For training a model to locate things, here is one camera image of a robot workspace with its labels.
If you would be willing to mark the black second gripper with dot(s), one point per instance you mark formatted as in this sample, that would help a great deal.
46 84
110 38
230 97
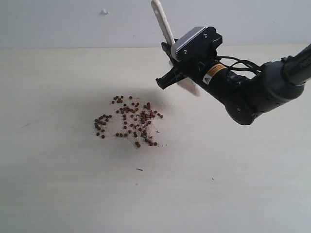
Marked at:
211 75

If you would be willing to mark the white wooden paint brush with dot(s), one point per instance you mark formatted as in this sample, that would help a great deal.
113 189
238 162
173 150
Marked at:
165 31

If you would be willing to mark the black second robot arm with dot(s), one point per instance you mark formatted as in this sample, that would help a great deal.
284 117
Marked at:
274 83

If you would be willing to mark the brown pellets and crumbs pile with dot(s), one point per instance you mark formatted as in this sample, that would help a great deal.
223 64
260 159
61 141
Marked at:
131 118

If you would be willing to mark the small white wall hook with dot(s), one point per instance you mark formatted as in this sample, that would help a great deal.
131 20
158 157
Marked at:
104 12

